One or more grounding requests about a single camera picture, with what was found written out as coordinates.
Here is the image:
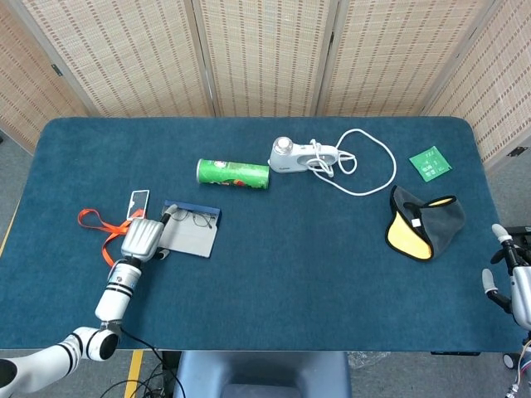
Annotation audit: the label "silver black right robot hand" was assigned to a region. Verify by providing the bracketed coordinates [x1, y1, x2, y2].
[480, 223, 531, 331]

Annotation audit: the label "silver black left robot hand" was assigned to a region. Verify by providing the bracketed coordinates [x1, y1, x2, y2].
[119, 206, 178, 263]

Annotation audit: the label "blue and grey case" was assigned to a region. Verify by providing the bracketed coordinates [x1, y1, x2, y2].
[157, 200, 222, 259]

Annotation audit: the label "thin-framed eyeglasses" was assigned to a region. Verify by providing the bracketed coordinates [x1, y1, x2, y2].
[169, 209, 215, 231]

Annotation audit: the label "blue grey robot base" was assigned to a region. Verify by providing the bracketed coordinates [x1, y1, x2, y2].
[173, 351, 353, 398]

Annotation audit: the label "clear badge card holder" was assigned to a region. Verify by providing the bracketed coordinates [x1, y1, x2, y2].
[126, 189, 150, 221]

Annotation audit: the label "grey yellow cloth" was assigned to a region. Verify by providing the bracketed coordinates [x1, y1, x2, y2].
[385, 185, 466, 263]

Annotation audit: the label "green chips can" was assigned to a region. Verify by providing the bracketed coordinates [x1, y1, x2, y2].
[195, 158, 270, 192]

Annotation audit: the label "black table leg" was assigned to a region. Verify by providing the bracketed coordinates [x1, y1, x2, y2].
[161, 351, 179, 395]

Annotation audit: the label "green square packet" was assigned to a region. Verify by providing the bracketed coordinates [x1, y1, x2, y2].
[408, 145, 453, 182]

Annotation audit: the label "white handheld appliance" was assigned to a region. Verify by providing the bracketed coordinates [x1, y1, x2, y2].
[268, 136, 339, 174]

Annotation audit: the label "clear plastic wrap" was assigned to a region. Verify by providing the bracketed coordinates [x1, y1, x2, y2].
[347, 351, 392, 370]

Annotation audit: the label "blue table cover cloth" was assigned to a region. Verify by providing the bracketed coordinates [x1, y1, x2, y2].
[0, 116, 524, 353]

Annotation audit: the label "bamboo folding screen panel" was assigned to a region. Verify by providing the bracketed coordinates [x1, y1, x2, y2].
[0, 0, 90, 154]
[317, 0, 497, 118]
[190, 0, 339, 119]
[7, 0, 217, 119]
[422, 0, 531, 171]

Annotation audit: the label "orange lanyard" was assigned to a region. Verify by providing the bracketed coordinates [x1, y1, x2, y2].
[77, 209, 133, 269]

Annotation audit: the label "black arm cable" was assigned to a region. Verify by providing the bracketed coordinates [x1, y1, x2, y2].
[118, 327, 183, 398]

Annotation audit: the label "white power cable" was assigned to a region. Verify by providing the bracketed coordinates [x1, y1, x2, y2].
[306, 128, 397, 197]

